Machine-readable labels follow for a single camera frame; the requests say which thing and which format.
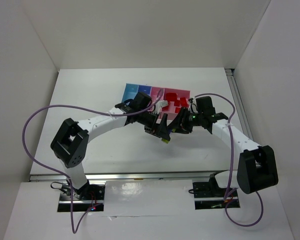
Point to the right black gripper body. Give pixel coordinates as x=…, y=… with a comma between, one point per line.
x=183, y=123

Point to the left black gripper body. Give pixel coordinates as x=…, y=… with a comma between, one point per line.
x=156, y=127

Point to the lime green lego brick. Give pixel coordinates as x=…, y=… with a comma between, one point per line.
x=165, y=140

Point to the small red lego brick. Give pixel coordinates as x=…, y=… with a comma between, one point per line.
x=166, y=108

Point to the red long lego brick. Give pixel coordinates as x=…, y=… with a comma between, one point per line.
x=177, y=110

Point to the red rounded lego brick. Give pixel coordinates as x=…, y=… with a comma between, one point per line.
x=171, y=97

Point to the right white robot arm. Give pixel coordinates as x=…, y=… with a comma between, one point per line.
x=252, y=166

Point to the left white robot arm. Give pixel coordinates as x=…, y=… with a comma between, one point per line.
x=71, y=140

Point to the light blue bin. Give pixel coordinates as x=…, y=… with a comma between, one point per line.
x=130, y=91

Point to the small pink bin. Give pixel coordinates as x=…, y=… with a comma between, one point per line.
x=155, y=92

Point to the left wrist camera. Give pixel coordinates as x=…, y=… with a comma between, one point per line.
x=160, y=105

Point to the aluminium rail right side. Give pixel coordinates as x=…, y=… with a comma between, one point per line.
x=242, y=117

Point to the aluminium rail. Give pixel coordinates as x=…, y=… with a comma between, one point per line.
x=129, y=176
x=242, y=117

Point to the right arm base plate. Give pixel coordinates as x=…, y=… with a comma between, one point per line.
x=208, y=196

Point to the aluminium rail front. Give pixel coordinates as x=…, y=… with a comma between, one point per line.
x=129, y=176

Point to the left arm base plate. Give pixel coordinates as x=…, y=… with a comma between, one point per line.
x=93, y=198

